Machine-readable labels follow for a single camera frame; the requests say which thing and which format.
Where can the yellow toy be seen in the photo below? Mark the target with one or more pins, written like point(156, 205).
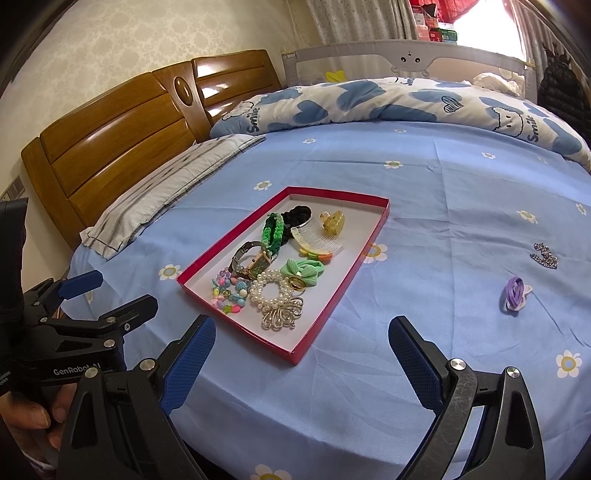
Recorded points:
point(334, 76)

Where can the person's left hand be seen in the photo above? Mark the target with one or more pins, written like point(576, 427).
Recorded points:
point(32, 415)

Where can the striped pillow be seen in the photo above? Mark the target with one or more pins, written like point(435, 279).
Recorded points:
point(152, 194)

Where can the stack of small boxes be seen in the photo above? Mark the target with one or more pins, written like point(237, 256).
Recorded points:
point(434, 23)

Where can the grey bed guard rail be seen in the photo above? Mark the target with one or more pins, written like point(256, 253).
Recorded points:
point(369, 62)

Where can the gold filigree brooch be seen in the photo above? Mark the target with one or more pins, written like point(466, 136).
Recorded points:
point(277, 318)

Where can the black scrunchie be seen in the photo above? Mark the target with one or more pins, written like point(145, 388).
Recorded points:
point(295, 214)

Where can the rhinestone hair clip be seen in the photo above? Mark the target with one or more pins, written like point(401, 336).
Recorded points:
point(547, 261)

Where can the wall switch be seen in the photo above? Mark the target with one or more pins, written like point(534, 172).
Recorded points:
point(14, 188)

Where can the blue flowered bed sheet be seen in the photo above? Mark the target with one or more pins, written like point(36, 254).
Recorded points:
point(438, 207)

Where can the red shallow cardboard box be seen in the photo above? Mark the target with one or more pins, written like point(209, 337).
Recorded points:
point(351, 230)

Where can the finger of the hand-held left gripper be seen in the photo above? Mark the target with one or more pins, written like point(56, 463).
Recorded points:
point(83, 281)
point(134, 309)

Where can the yellow hair claw clip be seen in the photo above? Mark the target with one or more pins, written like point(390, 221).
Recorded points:
point(333, 222)

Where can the green faced wristwatch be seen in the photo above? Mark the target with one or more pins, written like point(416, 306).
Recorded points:
point(259, 265)

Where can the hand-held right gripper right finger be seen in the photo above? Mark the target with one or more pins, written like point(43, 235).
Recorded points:
point(411, 360)

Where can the cream fluffy blanket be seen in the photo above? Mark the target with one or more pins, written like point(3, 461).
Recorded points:
point(494, 81)

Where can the patterned curtain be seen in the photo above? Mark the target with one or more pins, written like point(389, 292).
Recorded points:
point(531, 27)
point(360, 21)

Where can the black jacket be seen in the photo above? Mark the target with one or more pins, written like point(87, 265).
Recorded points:
point(556, 87)

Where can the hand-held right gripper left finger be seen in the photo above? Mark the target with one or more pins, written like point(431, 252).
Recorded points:
point(189, 364)

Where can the clear hair comb with flowers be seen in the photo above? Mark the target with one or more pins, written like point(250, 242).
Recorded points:
point(318, 240)

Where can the wooden headboard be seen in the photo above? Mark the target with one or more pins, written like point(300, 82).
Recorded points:
point(115, 138)

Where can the blue heart print quilt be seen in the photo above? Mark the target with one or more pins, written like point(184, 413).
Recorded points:
point(369, 101)

